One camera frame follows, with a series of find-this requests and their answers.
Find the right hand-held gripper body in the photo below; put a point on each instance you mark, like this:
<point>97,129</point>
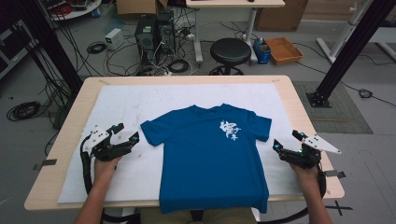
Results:
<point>320,144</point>

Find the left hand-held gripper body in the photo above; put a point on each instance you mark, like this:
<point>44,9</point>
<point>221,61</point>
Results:
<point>99,138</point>

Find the blue t-shirt with white print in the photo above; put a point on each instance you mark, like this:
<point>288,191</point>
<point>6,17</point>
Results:
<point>199,161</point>

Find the person's left hand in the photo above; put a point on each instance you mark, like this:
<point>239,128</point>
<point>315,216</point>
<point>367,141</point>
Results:
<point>104,171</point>

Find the person's right hand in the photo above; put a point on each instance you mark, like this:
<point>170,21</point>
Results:
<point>306,175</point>

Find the white table mat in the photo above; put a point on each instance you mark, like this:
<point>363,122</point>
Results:
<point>124,102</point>

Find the grey tape strip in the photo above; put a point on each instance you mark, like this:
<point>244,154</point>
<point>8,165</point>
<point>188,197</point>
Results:
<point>46,163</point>
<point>334,174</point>

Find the grey floor mat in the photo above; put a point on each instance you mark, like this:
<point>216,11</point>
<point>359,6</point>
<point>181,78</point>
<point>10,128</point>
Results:
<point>339,112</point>

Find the black tape cross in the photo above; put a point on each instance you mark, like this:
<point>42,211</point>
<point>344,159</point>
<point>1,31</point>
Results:
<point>338,207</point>

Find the orange cardboard tray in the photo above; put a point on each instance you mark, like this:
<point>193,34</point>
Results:
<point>285,51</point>

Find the white power supply box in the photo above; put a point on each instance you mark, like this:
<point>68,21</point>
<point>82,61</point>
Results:
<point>113,39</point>

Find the person's khaki shorts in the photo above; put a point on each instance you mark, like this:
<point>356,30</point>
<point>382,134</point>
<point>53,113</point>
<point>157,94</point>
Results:
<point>224,217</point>

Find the blue box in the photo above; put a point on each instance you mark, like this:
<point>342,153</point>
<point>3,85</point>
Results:
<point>261,54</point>

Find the black computer tower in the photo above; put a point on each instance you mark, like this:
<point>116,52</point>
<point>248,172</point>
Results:
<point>145,34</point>
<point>166,31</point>

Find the black metal stand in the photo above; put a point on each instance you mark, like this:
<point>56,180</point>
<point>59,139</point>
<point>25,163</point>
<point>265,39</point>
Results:
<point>53,46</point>
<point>351,49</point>

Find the black round stool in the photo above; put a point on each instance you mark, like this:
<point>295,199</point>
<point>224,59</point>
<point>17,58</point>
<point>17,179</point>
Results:
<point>230,50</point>

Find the white metal stand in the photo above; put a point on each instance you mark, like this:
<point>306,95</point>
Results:
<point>345,31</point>

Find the large brown cardboard box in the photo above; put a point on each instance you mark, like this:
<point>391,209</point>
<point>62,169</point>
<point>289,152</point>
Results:
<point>280,15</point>

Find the round white table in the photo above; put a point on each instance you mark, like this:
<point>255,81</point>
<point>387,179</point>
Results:
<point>84,11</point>

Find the white-legged desk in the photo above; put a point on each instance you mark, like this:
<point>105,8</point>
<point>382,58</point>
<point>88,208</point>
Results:
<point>233,3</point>

